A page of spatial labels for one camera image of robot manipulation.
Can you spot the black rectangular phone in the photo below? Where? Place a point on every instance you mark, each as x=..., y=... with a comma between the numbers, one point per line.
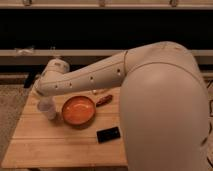
x=109, y=134

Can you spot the wooden table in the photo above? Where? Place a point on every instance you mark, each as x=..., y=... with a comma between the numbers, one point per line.
x=40, y=143

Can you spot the brown red sausage toy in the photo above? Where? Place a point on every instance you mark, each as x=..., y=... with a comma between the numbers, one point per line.
x=104, y=100

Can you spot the white remote control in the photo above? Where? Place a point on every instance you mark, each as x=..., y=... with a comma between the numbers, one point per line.
x=99, y=91

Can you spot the grey metal rail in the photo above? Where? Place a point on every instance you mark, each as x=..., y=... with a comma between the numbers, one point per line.
x=41, y=57

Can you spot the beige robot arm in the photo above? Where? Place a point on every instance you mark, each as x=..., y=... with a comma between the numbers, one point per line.
x=164, y=105

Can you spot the orange bowl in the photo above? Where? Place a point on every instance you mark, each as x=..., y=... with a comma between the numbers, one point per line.
x=78, y=110

